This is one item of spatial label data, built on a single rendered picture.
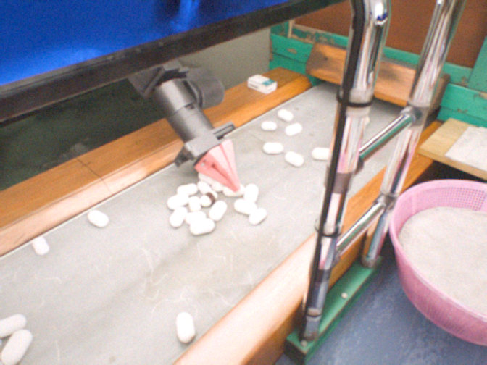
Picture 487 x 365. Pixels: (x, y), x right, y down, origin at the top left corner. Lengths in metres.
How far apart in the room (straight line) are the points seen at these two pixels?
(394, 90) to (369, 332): 0.49
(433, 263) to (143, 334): 0.40
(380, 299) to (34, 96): 0.51
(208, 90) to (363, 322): 0.43
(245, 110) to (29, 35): 0.62
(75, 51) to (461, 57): 0.72
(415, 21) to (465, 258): 0.47
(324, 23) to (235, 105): 0.29
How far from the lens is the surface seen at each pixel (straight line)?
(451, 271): 0.61
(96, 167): 0.69
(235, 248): 0.54
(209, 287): 0.50
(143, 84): 0.66
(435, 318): 0.59
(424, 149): 0.74
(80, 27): 0.28
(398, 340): 0.58
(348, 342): 0.55
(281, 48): 1.04
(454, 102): 0.87
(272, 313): 0.45
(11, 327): 0.53
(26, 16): 0.27
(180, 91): 0.62
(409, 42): 0.88
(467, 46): 0.85
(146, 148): 0.72
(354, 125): 0.28
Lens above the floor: 1.15
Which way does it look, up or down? 39 degrees down
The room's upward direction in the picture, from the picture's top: straight up
